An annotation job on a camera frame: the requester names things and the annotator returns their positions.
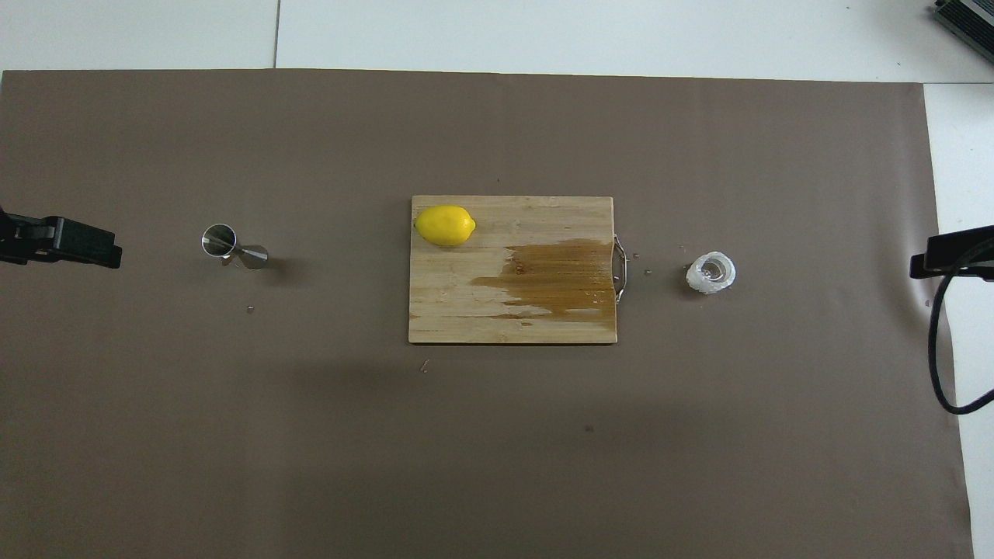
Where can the steel double jigger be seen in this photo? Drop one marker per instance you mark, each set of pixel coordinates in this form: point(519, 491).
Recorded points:
point(219, 240)

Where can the black ridged device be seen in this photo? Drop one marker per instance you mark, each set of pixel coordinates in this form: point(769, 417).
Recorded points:
point(971, 17)

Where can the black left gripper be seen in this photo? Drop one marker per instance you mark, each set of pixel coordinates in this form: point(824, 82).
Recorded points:
point(27, 244)

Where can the brown paper table mat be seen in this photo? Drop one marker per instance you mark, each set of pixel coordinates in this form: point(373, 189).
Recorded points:
point(311, 427)

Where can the wooden cutting board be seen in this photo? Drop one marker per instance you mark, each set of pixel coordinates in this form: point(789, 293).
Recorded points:
point(466, 310)

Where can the frosted glass cup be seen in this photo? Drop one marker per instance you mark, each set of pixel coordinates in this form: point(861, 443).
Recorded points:
point(695, 284)

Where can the yellow lemon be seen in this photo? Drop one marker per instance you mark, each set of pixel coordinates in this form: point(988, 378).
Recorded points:
point(444, 225)

